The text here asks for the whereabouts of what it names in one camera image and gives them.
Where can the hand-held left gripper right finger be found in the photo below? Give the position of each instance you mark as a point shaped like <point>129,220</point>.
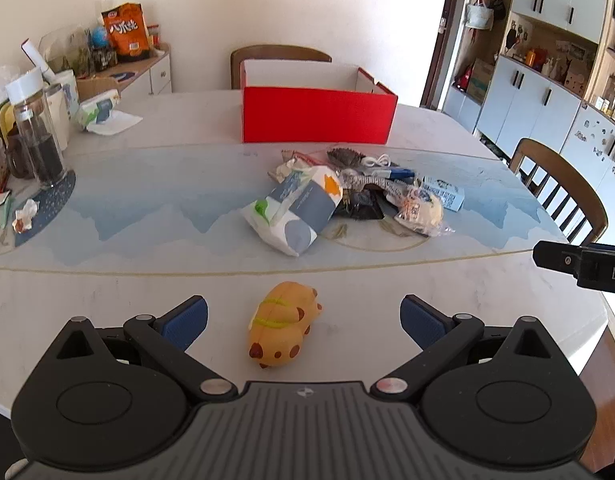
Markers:
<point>422,320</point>

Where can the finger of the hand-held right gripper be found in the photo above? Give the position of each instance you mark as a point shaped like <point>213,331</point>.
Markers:
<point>555,257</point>

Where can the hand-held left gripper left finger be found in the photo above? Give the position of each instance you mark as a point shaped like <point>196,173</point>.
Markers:
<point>187,320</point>

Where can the orange capybara squishy toy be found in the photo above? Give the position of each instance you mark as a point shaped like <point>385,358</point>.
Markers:
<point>282,330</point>

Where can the bread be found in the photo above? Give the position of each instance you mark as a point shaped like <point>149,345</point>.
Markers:
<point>420,212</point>

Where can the blue white small carton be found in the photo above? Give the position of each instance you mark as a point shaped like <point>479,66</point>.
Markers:
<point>445,195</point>

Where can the black packet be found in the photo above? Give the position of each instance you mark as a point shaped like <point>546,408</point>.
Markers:
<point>360,207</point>

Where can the blue packet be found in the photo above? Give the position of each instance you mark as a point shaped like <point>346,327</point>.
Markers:
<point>400,174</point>

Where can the blue white tissue pack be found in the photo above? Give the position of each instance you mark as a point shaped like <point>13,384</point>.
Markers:
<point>297,205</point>

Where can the clear bag of black bits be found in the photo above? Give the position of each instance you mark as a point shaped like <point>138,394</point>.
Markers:
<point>345,156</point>

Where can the red cardboard box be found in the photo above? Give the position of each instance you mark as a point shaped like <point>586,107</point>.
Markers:
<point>312,117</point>

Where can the white marble desktop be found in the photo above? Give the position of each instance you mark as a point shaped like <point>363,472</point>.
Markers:
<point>137,300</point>

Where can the brown wooden chair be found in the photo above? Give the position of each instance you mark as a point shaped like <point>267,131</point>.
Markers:
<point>267,52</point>
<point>582,195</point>

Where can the printed cardboard box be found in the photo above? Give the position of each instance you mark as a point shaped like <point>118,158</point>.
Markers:
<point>482,82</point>

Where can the crumpled wrapper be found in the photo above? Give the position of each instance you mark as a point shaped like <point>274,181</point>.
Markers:
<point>24,215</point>

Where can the red bag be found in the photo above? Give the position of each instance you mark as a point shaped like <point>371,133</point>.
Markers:
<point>465,80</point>

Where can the white paper napkin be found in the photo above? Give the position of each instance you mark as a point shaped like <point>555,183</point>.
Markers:
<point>117,124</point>

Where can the glass jar with white lid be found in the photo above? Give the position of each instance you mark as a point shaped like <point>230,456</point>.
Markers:
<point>37,150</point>

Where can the dark brown door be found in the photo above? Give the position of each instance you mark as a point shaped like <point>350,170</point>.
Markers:
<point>445,50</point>

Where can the small cardboard box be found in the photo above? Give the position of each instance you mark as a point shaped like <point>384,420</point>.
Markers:
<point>94,87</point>

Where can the hanging white bag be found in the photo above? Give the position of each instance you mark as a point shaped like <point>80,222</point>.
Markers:
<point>478,16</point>

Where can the black figure box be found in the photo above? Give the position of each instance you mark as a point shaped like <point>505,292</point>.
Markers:
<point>104,57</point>

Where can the orange snack bag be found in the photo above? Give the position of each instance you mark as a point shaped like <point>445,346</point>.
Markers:
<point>127,32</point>

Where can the rolled white paper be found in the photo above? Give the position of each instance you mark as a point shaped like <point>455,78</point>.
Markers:
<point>37,57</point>

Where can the white wall cabinet unit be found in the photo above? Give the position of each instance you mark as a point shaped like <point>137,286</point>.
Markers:
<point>537,100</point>

